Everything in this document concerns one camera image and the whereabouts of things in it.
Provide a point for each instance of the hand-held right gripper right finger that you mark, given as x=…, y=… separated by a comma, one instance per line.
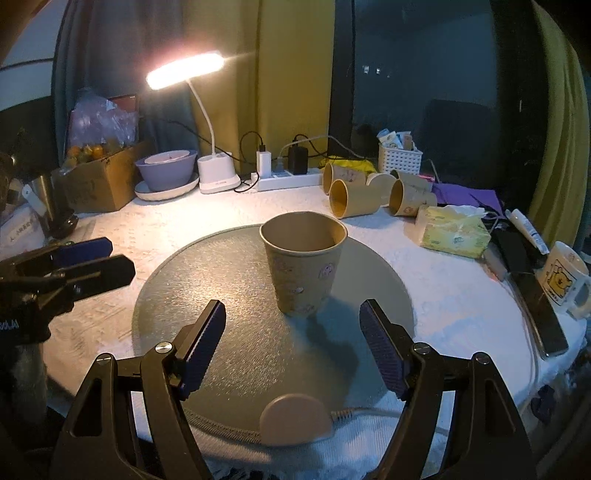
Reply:
x=381, y=347

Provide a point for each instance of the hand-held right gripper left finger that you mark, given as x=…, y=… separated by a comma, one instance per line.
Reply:
x=203, y=351

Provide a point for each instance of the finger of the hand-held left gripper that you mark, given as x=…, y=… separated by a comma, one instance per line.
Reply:
x=84, y=249
x=104, y=273

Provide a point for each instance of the printed tan paper cup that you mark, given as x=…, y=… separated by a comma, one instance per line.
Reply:
x=382, y=187
x=344, y=174
x=415, y=201
x=358, y=203
x=413, y=179
x=302, y=265

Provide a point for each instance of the person's left forearm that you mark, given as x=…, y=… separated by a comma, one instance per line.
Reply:
x=28, y=383

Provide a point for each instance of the metal cup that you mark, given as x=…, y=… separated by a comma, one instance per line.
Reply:
x=48, y=198

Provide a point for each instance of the cardboard box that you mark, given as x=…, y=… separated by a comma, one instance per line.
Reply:
x=99, y=184

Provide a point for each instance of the round glass warming plate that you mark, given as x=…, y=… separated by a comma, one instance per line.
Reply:
x=221, y=286

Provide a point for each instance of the white plate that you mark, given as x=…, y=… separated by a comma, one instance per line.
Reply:
x=159, y=193

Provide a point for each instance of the purple bowl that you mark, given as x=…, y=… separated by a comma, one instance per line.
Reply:
x=166, y=173

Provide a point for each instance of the round beige controller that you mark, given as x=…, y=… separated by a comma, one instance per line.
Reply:
x=295, y=420

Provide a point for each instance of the clear plastic bag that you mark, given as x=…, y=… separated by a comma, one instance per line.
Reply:
x=101, y=122

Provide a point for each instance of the yellow tissue pack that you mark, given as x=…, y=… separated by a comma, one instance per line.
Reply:
x=450, y=235

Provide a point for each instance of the white desk lamp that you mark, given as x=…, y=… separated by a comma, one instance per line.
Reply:
x=214, y=177

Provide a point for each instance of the black smartphone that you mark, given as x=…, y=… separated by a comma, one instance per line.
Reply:
x=542, y=314

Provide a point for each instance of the black flat case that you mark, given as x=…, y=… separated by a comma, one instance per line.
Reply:
x=515, y=249

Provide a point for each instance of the purple cloth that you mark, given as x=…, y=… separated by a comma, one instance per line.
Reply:
x=466, y=196

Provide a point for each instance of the yellow bag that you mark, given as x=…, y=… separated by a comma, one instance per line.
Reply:
x=351, y=164

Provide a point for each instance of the white plastic basket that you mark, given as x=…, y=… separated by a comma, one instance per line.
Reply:
x=400, y=161

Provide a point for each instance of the white tube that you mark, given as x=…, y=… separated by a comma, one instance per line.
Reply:
x=526, y=228

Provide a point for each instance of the white power strip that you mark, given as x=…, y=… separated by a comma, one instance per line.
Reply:
x=295, y=180

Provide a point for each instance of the white bear mug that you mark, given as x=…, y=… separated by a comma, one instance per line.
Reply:
x=561, y=277

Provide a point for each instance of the white charger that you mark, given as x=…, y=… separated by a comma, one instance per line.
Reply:
x=264, y=161

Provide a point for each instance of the grey-blue curtain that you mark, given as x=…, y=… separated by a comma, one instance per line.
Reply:
x=106, y=50

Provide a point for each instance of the black charger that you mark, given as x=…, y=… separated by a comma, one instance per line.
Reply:
x=298, y=159

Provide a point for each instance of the yellow curtain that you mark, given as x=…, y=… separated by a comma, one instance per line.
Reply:
x=281, y=69
x=561, y=115

